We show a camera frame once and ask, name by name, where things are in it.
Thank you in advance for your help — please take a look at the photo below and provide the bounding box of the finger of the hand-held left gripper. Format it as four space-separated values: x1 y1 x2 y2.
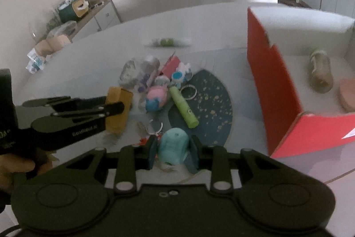
30 102 125 151
22 96 107 113

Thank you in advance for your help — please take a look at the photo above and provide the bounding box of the green tissue box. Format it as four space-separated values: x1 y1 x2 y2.
58 0 89 23

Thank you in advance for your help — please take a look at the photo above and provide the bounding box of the key ring with red charms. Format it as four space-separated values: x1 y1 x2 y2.
137 120 164 146

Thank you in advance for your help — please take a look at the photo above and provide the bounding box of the silver key ring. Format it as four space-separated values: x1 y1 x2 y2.
180 84 198 100

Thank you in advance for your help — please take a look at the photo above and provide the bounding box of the clear brown bottle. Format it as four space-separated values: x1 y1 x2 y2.
309 49 334 94

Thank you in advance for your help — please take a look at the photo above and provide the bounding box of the person's left hand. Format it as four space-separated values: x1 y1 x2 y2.
0 149 57 212

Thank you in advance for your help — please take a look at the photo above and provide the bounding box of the red cardboard box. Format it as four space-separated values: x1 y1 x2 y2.
247 6 355 159

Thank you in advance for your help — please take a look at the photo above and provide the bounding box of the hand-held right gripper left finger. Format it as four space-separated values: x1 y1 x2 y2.
61 135 159 193

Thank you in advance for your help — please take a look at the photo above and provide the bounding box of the small yellow box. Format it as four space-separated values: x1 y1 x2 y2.
105 86 134 133

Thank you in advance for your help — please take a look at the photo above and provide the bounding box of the teal plastic toy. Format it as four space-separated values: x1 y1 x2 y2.
158 127 191 167

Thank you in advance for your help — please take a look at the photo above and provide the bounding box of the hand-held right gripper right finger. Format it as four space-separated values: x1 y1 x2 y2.
188 135 280 193

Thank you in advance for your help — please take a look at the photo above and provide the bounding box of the green tube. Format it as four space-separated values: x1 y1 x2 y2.
169 86 199 128

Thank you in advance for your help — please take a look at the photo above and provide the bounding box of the dark teal speckled round mat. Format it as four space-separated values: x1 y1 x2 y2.
168 69 234 146

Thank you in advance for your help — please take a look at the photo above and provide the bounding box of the blue white packet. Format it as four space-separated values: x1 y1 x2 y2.
26 48 46 74

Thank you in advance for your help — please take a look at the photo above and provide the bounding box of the clear plastic bag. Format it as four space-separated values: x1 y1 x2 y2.
47 21 77 38

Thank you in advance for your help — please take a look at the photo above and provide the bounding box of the white and blue toy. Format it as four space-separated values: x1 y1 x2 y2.
177 62 193 75

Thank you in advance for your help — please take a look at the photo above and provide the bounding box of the tan cardboard roll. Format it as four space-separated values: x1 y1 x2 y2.
34 34 71 56

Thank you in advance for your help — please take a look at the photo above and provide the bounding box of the green label glue pen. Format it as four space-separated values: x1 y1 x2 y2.
142 37 192 48

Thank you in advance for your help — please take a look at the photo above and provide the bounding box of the pink and blue toy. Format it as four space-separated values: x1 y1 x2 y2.
145 86 170 113

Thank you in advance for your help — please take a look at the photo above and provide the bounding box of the silver foil packet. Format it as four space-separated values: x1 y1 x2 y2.
119 59 141 90

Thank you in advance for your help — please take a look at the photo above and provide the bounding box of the wooden sideboard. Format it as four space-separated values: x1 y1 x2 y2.
36 0 121 46

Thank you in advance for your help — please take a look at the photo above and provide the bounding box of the pink round object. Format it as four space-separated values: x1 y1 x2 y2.
339 78 355 113

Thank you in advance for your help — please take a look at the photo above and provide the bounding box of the small red box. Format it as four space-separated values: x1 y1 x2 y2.
160 55 181 78

